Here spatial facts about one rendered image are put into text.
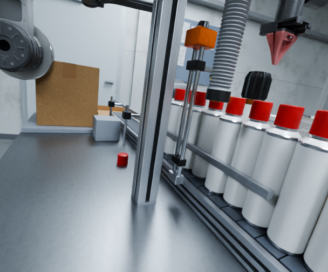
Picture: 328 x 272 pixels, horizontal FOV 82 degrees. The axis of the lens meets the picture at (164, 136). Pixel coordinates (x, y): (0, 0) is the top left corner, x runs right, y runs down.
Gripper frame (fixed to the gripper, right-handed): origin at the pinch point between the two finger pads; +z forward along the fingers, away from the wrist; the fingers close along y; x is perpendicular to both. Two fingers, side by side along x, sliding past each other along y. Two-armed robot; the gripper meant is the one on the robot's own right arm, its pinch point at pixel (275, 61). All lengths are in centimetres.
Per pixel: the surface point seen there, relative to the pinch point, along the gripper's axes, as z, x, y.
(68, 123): 32, 49, 57
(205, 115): 15.2, 22.1, -1.8
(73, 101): 22, 47, 57
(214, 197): 30.5, 23.7, -10.9
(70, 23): -53, 40, 282
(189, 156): 26.5, 22.4, 1.4
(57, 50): -16, 56, 285
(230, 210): 30.5, 23.8, -15.2
